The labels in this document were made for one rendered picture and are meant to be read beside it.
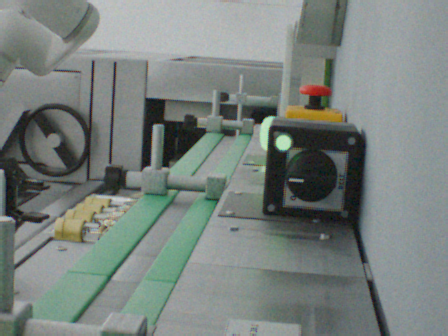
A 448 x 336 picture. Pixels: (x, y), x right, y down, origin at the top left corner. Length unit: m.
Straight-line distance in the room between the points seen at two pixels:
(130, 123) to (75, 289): 1.82
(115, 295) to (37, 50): 1.06
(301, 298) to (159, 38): 4.65
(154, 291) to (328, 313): 0.13
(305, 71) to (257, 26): 3.57
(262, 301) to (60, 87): 1.96
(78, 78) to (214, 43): 2.74
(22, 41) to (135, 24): 3.60
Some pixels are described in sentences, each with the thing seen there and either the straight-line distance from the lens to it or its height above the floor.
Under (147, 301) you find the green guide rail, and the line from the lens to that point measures 0.53.
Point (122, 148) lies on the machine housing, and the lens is 2.37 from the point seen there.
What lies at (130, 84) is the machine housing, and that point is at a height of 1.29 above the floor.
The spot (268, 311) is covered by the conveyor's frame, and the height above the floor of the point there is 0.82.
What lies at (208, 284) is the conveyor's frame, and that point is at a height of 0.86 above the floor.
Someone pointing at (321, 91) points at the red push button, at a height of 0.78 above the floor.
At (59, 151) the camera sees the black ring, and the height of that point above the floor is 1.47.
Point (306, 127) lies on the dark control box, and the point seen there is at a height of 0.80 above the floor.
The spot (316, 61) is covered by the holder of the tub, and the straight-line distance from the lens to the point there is 1.48.
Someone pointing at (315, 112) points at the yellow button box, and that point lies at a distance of 0.99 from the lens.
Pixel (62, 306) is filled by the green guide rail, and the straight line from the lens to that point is 0.52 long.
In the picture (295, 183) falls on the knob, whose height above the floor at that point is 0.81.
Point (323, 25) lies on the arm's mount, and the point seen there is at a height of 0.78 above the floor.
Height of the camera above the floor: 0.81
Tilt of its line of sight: 4 degrees up
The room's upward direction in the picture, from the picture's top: 85 degrees counter-clockwise
